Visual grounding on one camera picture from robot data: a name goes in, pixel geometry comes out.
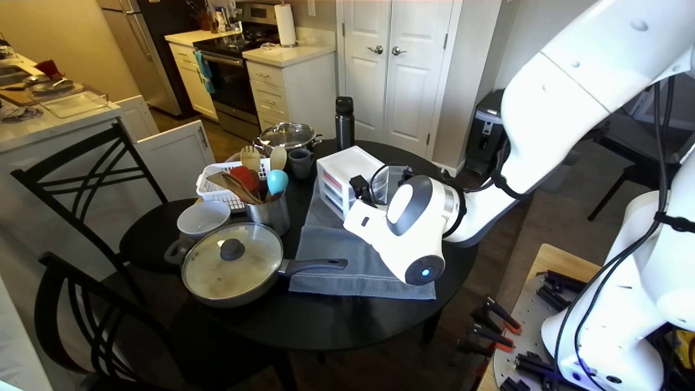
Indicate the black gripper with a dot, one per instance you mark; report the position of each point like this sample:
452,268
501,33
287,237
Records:
362,190

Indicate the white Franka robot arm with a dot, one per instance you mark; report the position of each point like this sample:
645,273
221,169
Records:
578,78

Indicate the white three-drawer plastic unit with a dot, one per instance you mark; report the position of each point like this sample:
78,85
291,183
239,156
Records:
348,161

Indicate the white kitchen drawer cabinet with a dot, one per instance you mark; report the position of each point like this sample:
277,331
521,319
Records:
304,89

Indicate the blue-grey cloth towel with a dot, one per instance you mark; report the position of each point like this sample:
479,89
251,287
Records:
339,249

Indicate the dark grey mug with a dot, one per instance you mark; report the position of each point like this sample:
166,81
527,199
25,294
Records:
300,166

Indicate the black thermos bottle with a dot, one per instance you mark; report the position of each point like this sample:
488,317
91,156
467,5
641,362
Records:
343,122

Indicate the teal silicone spatula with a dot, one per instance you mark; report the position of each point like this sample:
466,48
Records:
277,183

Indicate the grey frying pan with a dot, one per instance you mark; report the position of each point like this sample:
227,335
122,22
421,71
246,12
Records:
317,266

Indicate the metal utensil holder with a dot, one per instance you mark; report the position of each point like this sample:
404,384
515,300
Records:
277,216

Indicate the wooden spoon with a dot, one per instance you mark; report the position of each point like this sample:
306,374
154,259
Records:
279,156
251,159

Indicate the steel pot with glass lid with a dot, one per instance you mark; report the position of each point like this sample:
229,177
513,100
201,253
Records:
287,134

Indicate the white panel door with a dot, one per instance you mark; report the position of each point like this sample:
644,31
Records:
362,78
424,78

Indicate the red spoon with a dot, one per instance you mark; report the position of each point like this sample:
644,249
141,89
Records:
246,178

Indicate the round black table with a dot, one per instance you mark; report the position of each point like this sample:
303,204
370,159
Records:
326,327

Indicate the white plastic basket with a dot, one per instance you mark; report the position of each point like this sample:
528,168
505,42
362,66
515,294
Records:
209,188

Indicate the white bowl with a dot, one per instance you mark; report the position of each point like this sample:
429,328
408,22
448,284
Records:
202,218

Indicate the cream glass pan lid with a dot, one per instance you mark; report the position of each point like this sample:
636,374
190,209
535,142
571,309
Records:
218,273

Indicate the black kitchen stove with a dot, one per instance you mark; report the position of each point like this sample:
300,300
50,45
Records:
230,78

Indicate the white paper towel roll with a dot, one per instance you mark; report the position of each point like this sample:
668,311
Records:
286,25

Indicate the black orange spring clamp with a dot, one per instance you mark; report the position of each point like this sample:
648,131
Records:
503,316
491,336

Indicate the white flat panel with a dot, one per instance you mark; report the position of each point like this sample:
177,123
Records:
175,154

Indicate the teal dish towel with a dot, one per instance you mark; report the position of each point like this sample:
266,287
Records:
202,69

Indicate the white kitchen base cabinet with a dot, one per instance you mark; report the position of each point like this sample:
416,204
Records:
190,76

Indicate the wooden base board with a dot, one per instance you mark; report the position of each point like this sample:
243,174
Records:
560,259

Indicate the black metal chair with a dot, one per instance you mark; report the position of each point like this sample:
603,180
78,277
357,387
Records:
115,142
50,289
44,144

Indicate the refrigerator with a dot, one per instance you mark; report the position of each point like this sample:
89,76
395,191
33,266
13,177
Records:
138,50

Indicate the red cup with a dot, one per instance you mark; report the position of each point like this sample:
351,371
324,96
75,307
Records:
49,68

